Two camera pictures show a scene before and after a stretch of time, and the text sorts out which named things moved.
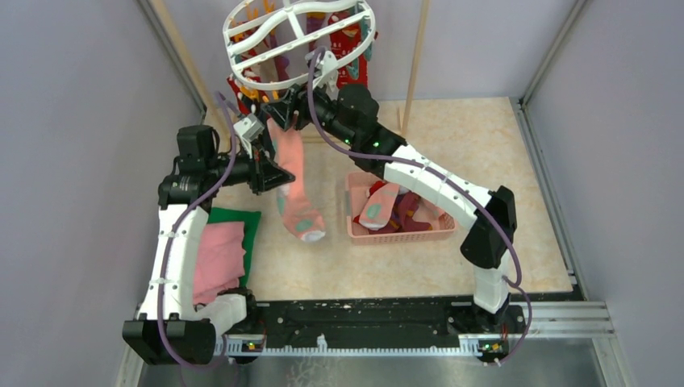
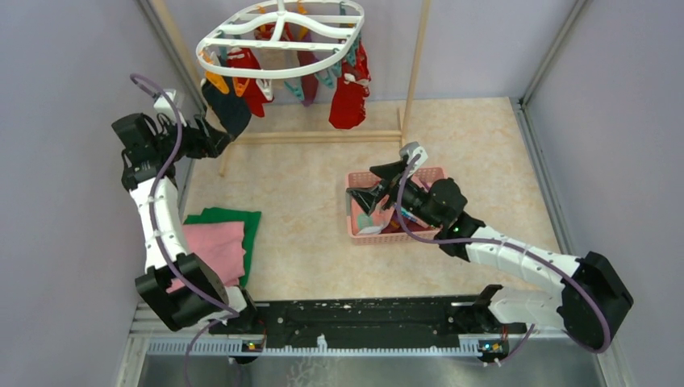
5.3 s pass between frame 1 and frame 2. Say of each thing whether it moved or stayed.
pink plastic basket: stayed
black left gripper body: moved
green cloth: stayed
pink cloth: stayed
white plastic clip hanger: moved
